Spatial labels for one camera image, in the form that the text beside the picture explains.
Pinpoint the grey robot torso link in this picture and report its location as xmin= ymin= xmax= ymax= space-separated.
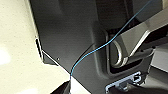
xmin=116 ymin=16 xmax=168 ymax=59

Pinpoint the silver cylindrical base hub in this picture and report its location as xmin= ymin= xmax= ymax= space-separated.
xmin=106 ymin=31 xmax=132 ymax=68

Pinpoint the thin blue cable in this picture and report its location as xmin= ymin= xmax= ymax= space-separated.
xmin=69 ymin=0 xmax=155 ymax=82

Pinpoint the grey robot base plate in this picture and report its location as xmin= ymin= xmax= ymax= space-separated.
xmin=28 ymin=0 xmax=168 ymax=94

